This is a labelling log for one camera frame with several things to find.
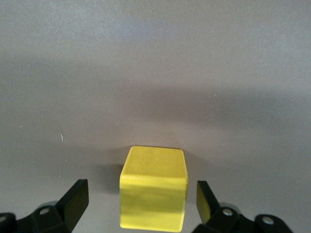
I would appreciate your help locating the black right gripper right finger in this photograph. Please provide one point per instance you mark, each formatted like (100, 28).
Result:
(206, 206)

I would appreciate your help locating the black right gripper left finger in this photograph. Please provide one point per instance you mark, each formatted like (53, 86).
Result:
(73, 206)

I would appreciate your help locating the yellow block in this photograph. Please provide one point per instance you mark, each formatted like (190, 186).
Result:
(153, 194)

